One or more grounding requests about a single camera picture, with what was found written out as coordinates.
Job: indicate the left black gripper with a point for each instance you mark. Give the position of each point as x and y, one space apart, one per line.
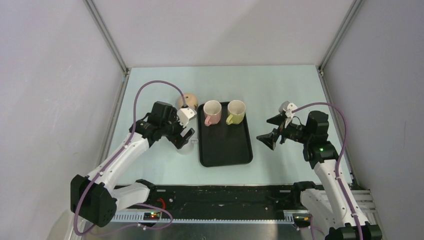
178 141

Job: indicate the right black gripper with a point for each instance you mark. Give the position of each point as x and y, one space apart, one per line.
269 139

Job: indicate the clear glass mug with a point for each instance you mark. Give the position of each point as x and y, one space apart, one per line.
188 147

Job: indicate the pink mug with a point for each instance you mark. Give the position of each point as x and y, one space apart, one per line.
212 111

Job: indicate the yellow mug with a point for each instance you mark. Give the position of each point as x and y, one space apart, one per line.
236 110

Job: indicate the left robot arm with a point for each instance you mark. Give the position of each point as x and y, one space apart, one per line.
95 197

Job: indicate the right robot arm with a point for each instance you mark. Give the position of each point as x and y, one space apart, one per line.
334 209

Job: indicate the black rectangular tray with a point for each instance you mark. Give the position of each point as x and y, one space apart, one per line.
221 144

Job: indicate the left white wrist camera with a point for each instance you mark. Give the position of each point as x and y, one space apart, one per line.
185 114

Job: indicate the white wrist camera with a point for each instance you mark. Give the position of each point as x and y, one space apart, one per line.
288 109
185 114

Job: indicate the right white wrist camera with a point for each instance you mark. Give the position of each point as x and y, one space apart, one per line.
288 109

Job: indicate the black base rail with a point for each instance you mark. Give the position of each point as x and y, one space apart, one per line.
225 202

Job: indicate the aluminium frame rail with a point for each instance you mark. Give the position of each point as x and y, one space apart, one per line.
148 215

